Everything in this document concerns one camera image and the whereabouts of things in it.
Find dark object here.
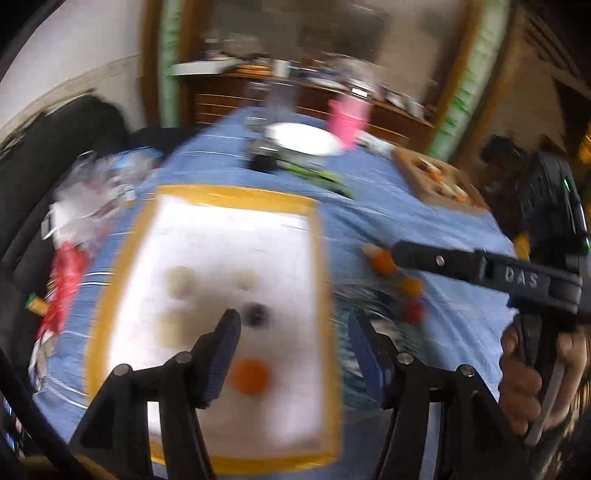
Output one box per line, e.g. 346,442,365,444
479,135,536,232

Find small red fruit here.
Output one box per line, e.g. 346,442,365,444
400,300,426,326

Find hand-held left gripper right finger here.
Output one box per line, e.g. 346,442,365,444
347,307,541,480

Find small black object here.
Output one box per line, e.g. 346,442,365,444
247,150,278,174

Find wooden cabinet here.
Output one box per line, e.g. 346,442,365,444
184,69,437,139

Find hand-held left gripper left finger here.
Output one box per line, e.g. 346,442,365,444
68,308,243,480

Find blue striped tablecloth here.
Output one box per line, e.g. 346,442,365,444
28,107,522,480

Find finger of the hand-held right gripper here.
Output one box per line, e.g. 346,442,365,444
392,240,485,281

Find person's right hand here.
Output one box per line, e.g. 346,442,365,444
499,323,591,437

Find clear plastic bags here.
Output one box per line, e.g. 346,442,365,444
44,147,164,245

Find clear glass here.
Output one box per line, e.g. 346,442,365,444
263,83,296,126

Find white plate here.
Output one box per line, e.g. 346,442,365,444
264,122,346,160

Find red packet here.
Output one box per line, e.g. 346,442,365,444
37,242,95,340

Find white board with yellow border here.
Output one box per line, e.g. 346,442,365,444
85,184,345,468

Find round orange fruit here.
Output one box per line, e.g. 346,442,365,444
231,359,271,396

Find dark purple fruit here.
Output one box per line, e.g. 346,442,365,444
242,302,270,329

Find wooden tray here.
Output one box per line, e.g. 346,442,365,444
392,147,490,211

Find black sofa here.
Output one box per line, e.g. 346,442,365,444
0,95,199,315

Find pale round fruit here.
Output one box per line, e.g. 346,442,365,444
231,268,257,291

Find pink cup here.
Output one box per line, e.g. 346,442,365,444
326,98,371,149

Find green vegetable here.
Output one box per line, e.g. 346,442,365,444
280,159,356,200

